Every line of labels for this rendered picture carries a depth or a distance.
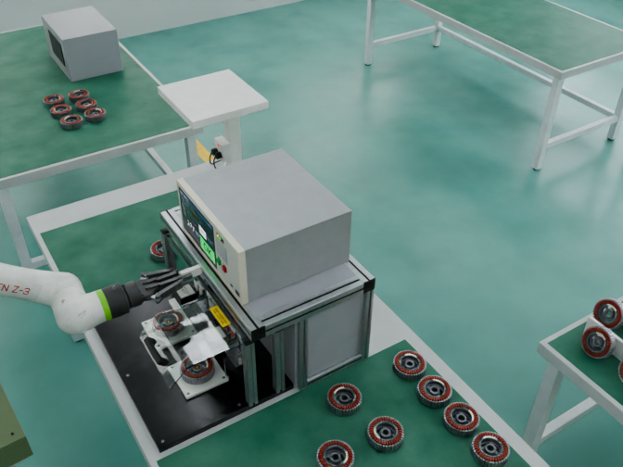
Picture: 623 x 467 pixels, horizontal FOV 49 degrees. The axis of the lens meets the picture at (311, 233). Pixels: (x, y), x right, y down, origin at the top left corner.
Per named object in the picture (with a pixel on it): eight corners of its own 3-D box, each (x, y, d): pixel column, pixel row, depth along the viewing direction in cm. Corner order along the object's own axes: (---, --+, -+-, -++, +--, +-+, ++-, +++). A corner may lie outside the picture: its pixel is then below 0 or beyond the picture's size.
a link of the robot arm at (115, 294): (108, 299, 188) (96, 280, 195) (114, 329, 196) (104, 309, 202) (129, 292, 191) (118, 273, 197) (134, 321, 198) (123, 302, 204)
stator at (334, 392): (368, 405, 221) (369, 398, 218) (341, 422, 215) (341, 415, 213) (346, 384, 228) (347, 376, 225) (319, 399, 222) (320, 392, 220)
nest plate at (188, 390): (186, 399, 219) (186, 397, 219) (168, 369, 229) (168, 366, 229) (228, 380, 226) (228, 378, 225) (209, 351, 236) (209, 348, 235)
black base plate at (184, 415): (159, 453, 206) (158, 448, 205) (92, 322, 249) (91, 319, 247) (293, 388, 226) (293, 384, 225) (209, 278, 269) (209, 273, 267)
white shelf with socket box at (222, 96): (202, 214, 302) (192, 121, 274) (169, 174, 326) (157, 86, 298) (272, 190, 317) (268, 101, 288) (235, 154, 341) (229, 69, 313)
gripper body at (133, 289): (121, 297, 202) (151, 286, 206) (132, 315, 197) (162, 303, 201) (118, 278, 198) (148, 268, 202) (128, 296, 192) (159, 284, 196)
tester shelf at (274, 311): (252, 343, 199) (251, 332, 196) (161, 221, 244) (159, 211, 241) (375, 288, 217) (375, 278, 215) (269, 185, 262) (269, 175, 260)
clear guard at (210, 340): (170, 390, 193) (167, 376, 189) (139, 336, 209) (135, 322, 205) (271, 345, 207) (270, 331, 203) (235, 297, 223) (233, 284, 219)
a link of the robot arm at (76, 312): (66, 348, 188) (57, 318, 182) (54, 322, 197) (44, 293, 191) (115, 329, 194) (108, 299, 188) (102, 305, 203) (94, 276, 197)
